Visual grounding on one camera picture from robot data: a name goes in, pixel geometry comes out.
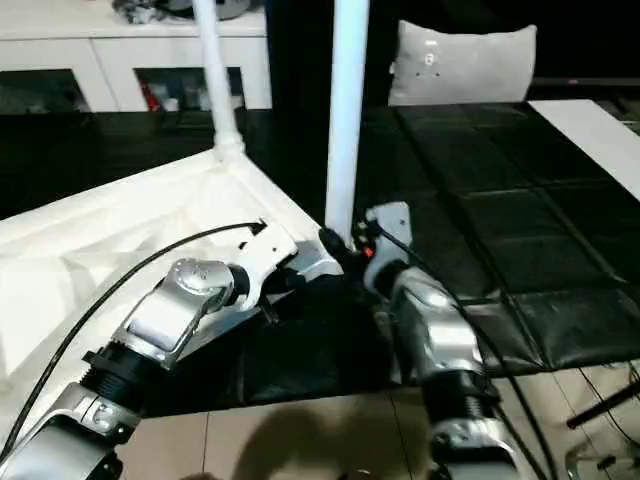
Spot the white plastic table leg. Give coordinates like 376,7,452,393
191,0,247,172
322,0,372,247

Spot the black floor stand bar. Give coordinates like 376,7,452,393
565,381,640,430

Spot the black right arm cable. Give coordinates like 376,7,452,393
373,228,552,480

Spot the white plastic table top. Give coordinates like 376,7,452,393
0,141,347,402

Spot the black work mat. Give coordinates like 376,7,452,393
0,102,640,417

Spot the black round helmet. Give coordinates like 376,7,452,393
168,0,267,22

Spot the white flat board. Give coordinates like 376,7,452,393
527,97,640,200

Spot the white sideboard cabinet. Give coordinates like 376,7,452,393
0,0,272,115

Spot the black crumpled bundle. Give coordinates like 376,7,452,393
110,0,154,25

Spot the silver chair frame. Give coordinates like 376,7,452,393
563,443,640,480

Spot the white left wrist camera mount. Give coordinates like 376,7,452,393
233,223,300,312

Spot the grey cushion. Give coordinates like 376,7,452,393
387,18,540,108

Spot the black cabinet with gold label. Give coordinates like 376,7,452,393
263,0,402,110

